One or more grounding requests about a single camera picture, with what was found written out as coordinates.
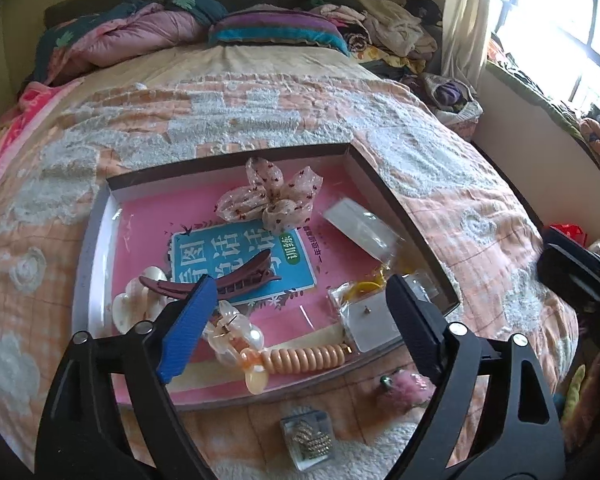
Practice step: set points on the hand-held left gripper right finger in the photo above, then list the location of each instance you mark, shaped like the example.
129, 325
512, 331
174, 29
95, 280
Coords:
412, 327

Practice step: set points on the polka dot hair bow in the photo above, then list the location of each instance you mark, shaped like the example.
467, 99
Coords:
275, 200

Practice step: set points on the pile of clothes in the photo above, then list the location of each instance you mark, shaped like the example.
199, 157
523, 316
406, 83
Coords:
395, 25

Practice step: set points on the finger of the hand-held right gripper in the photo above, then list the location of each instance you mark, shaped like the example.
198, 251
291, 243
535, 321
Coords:
587, 257
572, 285

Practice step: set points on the white hair claw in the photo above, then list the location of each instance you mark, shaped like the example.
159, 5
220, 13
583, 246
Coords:
135, 305

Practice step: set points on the window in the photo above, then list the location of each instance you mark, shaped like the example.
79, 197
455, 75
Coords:
555, 15

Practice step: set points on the red plastic bag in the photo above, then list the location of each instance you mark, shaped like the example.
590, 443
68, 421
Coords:
567, 232

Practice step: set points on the clear hair claw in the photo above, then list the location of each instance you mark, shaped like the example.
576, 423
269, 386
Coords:
240, 335

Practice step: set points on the brown cardboard box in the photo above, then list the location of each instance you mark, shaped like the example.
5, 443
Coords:
420, 240

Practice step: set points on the striped pillow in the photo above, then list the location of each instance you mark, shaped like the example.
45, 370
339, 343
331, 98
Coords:
280, 30

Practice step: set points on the green fleece blanket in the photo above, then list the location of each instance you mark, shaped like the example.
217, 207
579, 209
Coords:
577, 390

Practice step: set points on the maroon hair clip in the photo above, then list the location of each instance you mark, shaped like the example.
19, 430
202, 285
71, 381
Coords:
240, 280

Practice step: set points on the small clear plastic box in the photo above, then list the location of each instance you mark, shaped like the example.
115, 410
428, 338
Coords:
307, 440

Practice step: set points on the cream curtain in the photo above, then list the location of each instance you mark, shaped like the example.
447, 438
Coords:
467, 20

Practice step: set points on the pink floral blanket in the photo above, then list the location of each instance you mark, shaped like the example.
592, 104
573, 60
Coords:
10, 130

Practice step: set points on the beige bedsheet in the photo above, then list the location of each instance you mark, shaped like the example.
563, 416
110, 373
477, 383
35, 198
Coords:
230, 65

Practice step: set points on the pink quilt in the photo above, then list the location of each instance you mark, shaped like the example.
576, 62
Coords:
130, 35

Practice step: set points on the peach cloud blanket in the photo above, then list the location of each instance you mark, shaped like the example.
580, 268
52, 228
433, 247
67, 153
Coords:
230, 110

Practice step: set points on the cream wardrobe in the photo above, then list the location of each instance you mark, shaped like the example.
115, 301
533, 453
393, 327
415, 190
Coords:
5, 20

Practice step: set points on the bagged earring card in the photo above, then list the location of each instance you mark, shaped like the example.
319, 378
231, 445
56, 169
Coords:
372, 327

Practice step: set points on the patterned windowsill cloth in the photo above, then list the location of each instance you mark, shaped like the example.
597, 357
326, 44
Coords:
570, 120

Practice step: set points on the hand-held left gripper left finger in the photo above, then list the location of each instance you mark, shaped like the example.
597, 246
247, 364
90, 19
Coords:
187, 332

